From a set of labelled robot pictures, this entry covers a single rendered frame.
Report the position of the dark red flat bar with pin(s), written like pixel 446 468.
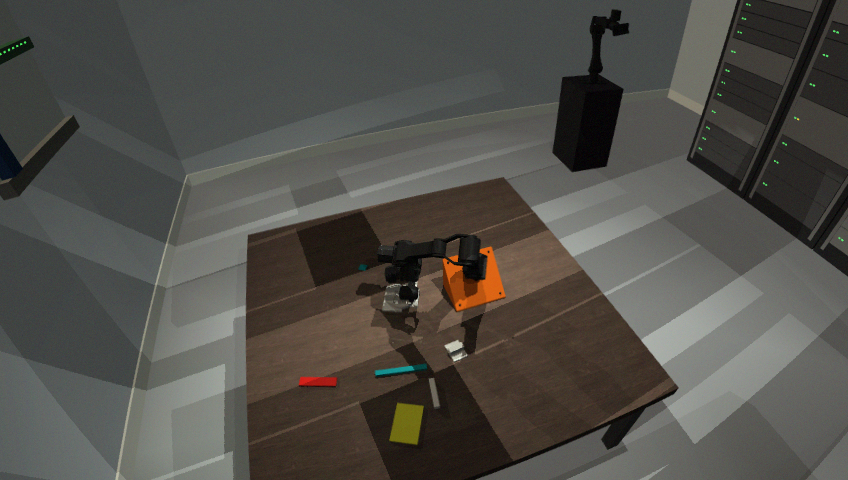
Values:
pixel 318 381

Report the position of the teal flat bar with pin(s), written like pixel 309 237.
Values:
pixel 407 369

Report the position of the yellow flat rectangular plate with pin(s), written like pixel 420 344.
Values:
pixel 407 423

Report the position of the white narrow bar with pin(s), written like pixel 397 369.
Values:
pixel 434 393

